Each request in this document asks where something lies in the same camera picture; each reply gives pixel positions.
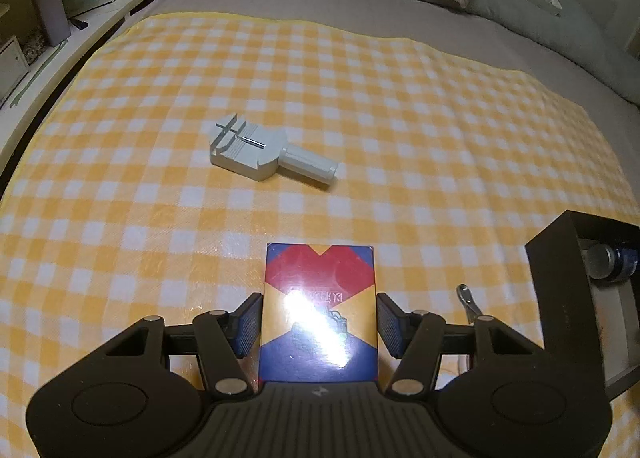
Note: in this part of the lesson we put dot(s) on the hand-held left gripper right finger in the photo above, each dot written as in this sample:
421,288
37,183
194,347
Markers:
392,325

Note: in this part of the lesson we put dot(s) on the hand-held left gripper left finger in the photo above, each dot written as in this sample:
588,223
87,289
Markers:
247,325

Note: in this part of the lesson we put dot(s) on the red and blue card box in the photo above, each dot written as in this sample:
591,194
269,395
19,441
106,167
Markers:
320,298

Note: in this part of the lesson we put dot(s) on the black cardboard box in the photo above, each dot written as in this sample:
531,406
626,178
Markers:
555,278

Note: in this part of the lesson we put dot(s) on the grey watch link tool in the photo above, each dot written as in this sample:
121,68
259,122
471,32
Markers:
250,152

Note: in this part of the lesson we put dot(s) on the dark blue bottle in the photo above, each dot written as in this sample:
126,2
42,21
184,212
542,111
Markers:
600,260

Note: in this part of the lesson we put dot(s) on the white and orange nail clipper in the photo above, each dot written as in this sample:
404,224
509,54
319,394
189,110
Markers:
467,298

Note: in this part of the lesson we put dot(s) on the yellow checked mat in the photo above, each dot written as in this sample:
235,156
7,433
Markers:
400,137

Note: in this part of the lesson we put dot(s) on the thin green stick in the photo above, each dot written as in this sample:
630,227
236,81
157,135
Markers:
37,72

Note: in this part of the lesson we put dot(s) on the wooden bedside shelf unit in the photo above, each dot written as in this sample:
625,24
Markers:
105,22

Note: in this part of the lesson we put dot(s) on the grey duvet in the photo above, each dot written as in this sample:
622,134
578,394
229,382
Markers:
525,12

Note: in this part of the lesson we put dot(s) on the small black item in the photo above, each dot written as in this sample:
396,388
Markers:
78,23

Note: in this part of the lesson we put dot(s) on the small white drawer box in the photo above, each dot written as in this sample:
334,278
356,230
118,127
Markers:
12,65

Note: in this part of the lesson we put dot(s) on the purple box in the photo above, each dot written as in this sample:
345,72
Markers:
47,12

